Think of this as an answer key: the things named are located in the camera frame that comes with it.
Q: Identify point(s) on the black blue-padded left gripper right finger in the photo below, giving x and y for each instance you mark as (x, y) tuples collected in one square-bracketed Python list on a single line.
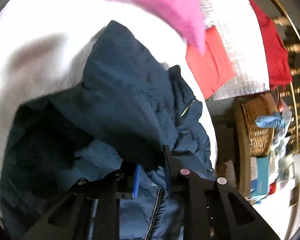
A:
[(212, 209)]

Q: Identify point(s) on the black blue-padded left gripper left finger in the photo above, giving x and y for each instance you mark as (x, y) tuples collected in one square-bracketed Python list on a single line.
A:
[(90, 209)]

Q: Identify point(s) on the navy blue puffer jacket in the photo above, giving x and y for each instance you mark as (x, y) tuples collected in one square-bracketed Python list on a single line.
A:
[(126, 108)]

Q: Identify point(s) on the wooden side table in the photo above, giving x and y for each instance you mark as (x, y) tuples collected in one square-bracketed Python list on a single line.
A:
[(244, 177)]

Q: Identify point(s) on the teal cardboard box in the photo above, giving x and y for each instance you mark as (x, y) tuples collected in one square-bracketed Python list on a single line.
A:
[(259, 167)]

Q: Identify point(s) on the wicker basket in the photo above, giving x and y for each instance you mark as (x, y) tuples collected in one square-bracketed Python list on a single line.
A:
[(259, 139)]

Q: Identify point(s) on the light blue cloth in basket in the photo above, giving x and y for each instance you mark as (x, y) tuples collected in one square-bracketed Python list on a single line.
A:
[(276, 121)]

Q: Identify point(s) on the red pillow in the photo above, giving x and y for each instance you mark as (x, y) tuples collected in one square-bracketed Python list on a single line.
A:
[(213, 69)]

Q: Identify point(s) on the red quilted blanket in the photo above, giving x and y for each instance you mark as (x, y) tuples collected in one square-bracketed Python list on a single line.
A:
[(276, 54)]

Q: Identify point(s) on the white pink bed sheet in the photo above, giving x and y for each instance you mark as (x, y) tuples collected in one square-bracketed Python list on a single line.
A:
[(44, 45)]

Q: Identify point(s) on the silver foil insulation panel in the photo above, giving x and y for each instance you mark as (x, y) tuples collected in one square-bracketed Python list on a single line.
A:
[(240, 33)]

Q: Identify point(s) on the wooden stair railing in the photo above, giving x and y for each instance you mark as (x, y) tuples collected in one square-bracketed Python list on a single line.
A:
[(286, 16)]

